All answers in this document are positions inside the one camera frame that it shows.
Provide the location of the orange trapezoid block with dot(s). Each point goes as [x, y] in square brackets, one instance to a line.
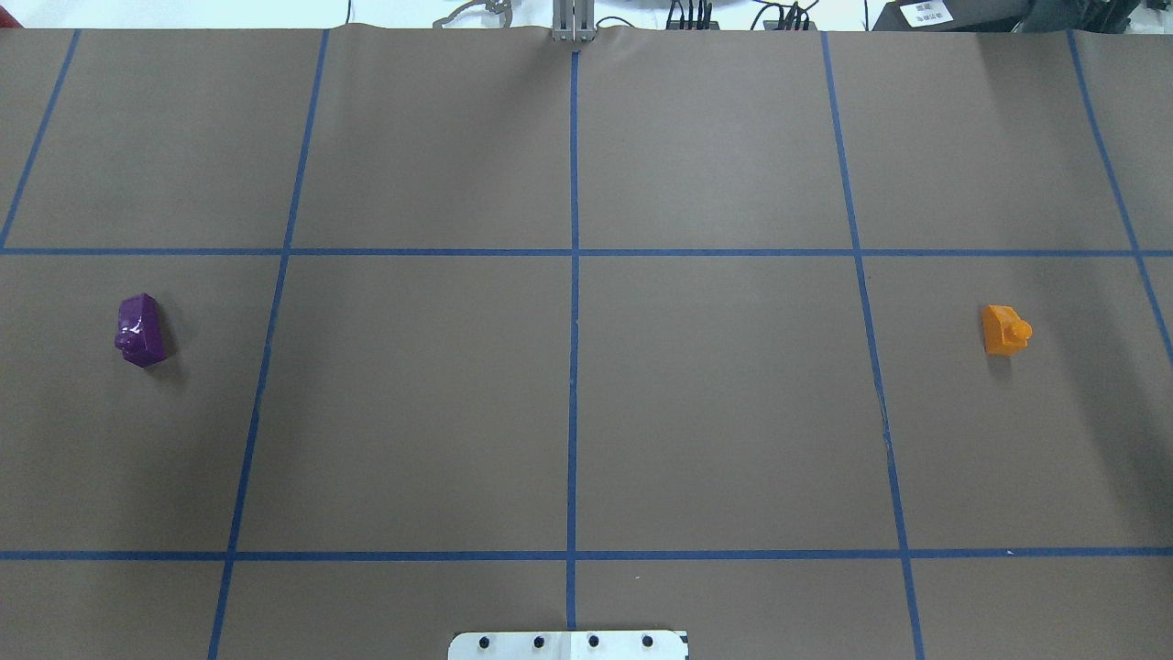
[1004, 331]

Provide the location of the purple trapezoid block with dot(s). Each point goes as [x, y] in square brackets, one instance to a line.
[139, 334]

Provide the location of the white metal mounting plate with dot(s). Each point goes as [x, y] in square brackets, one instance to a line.
[598, 644]

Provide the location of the black box with label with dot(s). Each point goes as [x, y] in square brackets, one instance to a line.
[951, 16]

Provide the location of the grey metal post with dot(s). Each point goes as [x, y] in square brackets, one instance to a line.
[573, 21]

